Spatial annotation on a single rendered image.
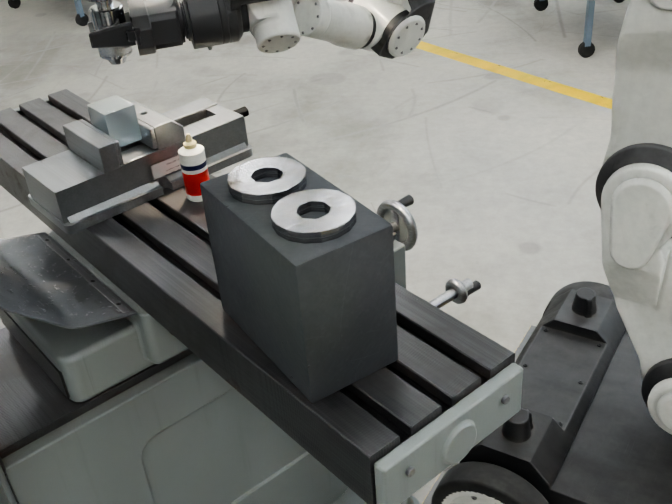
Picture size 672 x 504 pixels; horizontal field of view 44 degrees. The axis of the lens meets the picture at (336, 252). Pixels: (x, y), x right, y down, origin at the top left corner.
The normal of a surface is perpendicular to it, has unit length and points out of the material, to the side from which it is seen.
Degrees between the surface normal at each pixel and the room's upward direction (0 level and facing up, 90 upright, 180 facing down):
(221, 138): 90
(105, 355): 90
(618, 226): 90
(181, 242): 0
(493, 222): 0
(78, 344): 0
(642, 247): 90
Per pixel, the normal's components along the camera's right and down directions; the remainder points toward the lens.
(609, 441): -0.07, -0.83
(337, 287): 0.55, 0.43
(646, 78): -0.51, 0.51
